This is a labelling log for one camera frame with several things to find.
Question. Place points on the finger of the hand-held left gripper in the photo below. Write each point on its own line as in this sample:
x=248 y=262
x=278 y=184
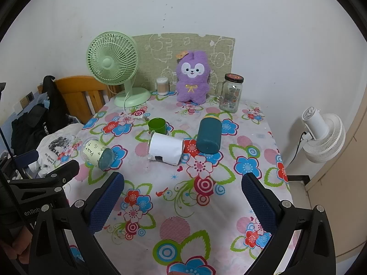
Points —
x=27 y=158
x=66 y=170

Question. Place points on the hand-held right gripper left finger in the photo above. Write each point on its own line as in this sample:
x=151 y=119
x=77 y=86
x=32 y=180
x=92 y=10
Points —
x=106 y=203

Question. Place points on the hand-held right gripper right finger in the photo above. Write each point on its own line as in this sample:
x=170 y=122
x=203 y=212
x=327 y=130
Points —
x=258 y=203

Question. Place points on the printed paper cup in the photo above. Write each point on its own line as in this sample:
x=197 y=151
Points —
x=93 y=150

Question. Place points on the white cup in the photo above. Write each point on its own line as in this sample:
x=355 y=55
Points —
x=165 y=147

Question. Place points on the dark teal cup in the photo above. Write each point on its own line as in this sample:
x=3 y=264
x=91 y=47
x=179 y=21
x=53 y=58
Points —
x=209 y=136

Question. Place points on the small green cup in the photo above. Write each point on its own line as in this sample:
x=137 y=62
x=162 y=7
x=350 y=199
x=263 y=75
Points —
x=157 y=126

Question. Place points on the person's left hand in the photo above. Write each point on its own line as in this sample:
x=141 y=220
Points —
x=21 y=245

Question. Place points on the white printed shirt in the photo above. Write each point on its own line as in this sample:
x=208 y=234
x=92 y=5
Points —
x=51 y=153

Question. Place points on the black metal bar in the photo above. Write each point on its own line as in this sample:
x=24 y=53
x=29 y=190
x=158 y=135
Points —
x=298 y=179

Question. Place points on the black clothing pile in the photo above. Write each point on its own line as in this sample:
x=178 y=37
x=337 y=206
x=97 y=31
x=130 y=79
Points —
x=53 y=106

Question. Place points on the floral tablecloth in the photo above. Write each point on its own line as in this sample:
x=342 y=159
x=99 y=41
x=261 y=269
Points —
x=183 y=209

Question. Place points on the wooden chair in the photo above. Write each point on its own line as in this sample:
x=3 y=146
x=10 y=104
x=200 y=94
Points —
x=74 y=88

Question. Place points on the beige cabinet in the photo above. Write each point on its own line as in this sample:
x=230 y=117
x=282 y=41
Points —
x=344 y=192

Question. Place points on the white floor fan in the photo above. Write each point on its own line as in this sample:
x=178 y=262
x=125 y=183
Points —
x=326 y=137

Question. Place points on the glass jar mug black lid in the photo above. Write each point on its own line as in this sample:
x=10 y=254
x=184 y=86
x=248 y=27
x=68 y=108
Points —
x=229 y=98

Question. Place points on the green desk fan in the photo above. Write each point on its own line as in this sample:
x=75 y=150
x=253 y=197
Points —
x=110 y=63

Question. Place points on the cotton swab container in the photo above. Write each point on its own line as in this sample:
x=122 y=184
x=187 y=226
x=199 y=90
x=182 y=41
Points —
x=162 y=87

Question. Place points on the purple plush toy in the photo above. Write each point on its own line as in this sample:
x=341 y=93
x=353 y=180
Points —
x=192 y=87

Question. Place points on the green patterned wall mat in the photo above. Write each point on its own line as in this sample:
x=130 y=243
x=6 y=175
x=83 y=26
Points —
x=160 y=51

